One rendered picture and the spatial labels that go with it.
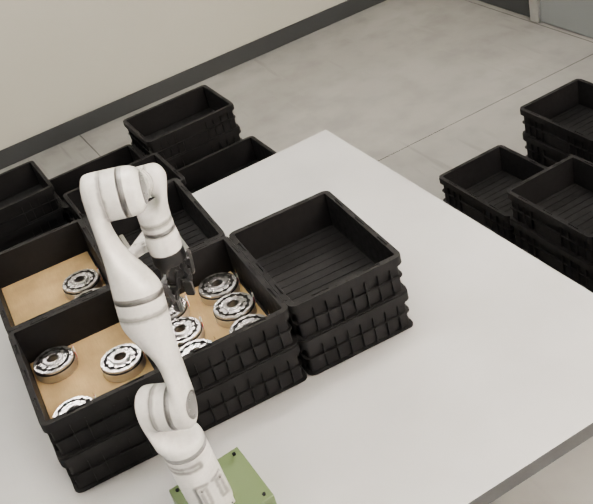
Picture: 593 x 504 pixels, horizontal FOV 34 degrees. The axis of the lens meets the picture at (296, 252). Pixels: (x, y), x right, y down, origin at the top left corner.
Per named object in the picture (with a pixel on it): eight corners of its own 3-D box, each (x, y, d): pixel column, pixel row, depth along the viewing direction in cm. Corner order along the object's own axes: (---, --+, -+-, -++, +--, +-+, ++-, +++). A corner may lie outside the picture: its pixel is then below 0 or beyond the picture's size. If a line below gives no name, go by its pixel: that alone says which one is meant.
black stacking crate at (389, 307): (417, 328, 237) (410, 291, 231) (311, 382, 230) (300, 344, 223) (343, 257, 269) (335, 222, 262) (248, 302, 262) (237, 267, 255)
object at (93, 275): (102, 283, 257) (101, 281, 256) (66, 298, 255) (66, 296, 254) (94, 265, 265) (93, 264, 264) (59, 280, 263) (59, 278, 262)
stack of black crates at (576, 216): (664, 282, 314) (664, 196, 295) (595, 324, 305) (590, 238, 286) (578, 234, 345) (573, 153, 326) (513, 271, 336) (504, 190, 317)
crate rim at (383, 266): (404, 262, 226) (403, 254, 224) (292, 316, 219) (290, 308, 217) (328, 196, 257) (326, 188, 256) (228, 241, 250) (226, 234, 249)
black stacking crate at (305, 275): (410, 294, 231) (402, 256, 225) (302, 347, 224) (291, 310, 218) (335, 225, 263) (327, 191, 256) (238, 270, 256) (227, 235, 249)
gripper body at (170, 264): (171, 257, 204) (184, 291, 210) (188, 234, 211) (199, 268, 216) (141, 256, 207) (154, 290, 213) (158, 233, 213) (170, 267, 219)
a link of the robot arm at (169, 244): (146, 235, 216) (137, 212, 212) (189, 236, 211) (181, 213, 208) (127, 259, 209) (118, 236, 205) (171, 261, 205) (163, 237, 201)
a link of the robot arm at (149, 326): (155, 303, 169) (106, 310, 171) (192, 438, 177) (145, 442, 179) (172, 284, 177) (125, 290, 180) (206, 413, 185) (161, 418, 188)
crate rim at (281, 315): (292, 316, 219) (290, 308, 217) (173, 374, 211) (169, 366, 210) (228, 241, 250) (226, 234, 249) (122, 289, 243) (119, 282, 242)
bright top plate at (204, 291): (242, 288, 241) (241, 286, 240) (204, 303, 239) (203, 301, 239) (230, 268, 249) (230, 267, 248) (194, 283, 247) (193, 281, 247)
